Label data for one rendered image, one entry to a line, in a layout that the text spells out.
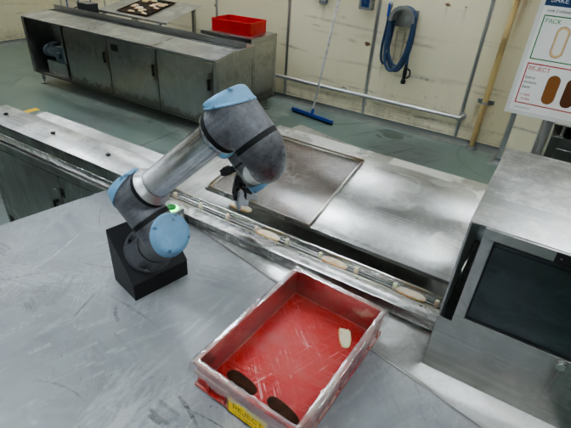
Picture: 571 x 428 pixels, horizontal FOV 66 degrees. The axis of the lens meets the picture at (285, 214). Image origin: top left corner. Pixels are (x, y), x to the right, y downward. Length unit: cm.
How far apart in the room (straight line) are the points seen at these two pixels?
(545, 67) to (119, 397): 178
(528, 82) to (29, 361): 190
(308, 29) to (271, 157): 463
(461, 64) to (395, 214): 341
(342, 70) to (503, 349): 455
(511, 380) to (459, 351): 13
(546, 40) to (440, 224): 76
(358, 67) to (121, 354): 454
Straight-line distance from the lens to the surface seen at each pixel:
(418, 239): 168
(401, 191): 188
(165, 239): 125
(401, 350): 138
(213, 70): 432
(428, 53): 509
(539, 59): 195
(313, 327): 137
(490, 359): 128
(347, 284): 148
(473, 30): 497
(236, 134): 102
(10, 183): 291
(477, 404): 134
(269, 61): 530
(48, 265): 171
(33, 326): 150
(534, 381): 130
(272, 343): 132
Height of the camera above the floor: 182
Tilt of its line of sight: 33 degrees down
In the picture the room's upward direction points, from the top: 4 degrees clockwise
